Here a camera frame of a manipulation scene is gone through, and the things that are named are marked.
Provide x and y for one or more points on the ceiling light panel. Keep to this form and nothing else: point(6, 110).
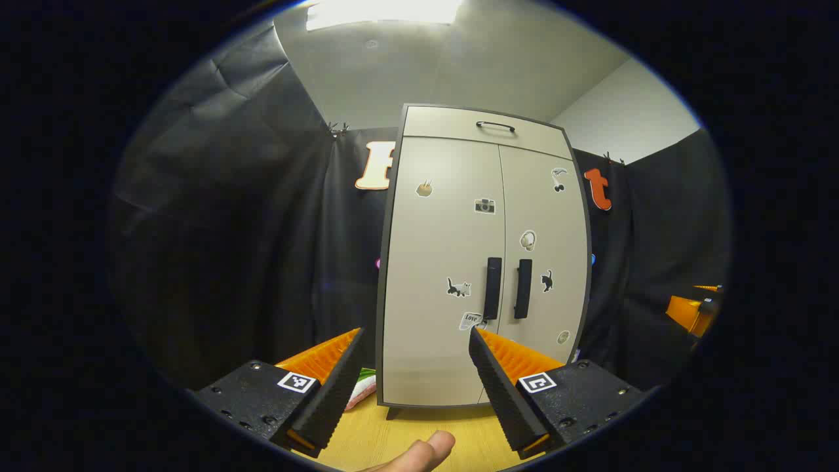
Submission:
point(380, 12)

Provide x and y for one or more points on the beige cabinet drawer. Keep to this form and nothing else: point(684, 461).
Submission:
point(446, 124)

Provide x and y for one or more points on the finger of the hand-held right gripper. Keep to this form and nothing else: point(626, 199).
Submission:
point(708, 288)
point(685, 313)

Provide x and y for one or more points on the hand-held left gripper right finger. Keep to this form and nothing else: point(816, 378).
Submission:
point(505, 393)

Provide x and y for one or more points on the watermelon slice toy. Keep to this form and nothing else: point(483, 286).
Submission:
point(364, 393)

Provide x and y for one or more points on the beige double-door shoe cabinet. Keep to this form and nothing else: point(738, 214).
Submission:
point(379, 295)

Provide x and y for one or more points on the beige cabinet door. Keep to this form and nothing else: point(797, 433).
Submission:
point(432, 262)
point(544, 216)

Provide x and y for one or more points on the black backdrop cloth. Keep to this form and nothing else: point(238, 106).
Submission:
point(229, 229)

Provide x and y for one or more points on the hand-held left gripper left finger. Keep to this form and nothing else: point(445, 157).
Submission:
point(334, 393)

